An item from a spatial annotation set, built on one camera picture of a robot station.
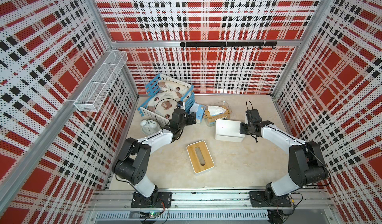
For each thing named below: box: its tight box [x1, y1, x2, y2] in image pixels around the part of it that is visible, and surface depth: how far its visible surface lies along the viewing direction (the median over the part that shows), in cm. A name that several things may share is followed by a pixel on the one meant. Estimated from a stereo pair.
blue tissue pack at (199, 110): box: [189, 103, 205, 124], surface depth 106 cm
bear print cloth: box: [146, 80, 191, 120], surface depth 106 cm
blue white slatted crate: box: [137, 73, 196, 124], surface depth 107 cm
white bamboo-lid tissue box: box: [186, 139, 215, 176], surface depth 84 cm
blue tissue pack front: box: [207, 105, 227, 117], surface depth 103 cm
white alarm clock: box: [139, 119, 161, 136], surface depth 92 cm
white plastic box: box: [214, 119, 246, 143], surface depth 98 cm
